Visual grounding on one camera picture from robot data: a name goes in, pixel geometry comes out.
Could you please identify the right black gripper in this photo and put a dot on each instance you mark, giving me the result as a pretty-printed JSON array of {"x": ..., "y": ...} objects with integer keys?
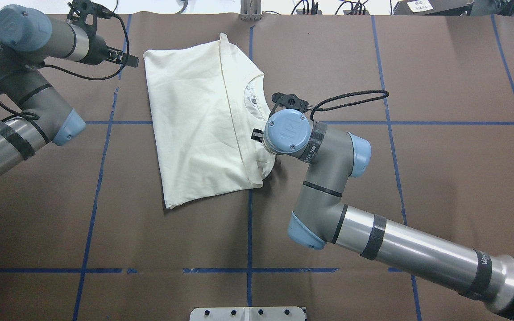
[{"x": 255, "y": 134}]

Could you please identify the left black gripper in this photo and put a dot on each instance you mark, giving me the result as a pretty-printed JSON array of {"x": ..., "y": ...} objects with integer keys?
[{"x": 97, "y": 47}]

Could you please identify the cream long-sleeve cat shirt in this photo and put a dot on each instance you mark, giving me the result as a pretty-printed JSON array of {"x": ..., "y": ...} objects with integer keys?
[{"x": 205, "y": 102}]

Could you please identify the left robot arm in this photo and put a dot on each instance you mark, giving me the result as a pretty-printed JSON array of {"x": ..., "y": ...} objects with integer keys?
[{"x": 38, "y": 114}]

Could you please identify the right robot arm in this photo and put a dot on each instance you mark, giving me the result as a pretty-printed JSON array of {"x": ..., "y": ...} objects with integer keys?
[{"x": 320, "y": 217}]

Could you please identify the black box with label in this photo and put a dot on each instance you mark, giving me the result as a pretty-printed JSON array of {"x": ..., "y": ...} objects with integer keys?
[{"x": 431, "y": 7}]

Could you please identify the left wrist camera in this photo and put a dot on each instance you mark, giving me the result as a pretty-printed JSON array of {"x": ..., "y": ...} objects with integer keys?
[{"x": 85, "y": 13}]

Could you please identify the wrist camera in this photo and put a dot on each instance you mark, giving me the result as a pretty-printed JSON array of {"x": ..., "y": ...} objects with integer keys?
[
  {"x": 290, "y": 101},
  {"x": 85, "y": 13}
]

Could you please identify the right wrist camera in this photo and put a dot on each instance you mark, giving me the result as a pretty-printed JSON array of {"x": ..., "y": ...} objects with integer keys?
[{"x": 290, "y": 101}]

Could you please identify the grey aluminium post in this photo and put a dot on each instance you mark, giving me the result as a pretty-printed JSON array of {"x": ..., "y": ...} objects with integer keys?
[{"x": 250, "y": 10}]

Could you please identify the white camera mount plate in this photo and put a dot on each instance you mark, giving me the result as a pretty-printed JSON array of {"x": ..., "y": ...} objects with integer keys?
[{"x": 267, "y": 313}]

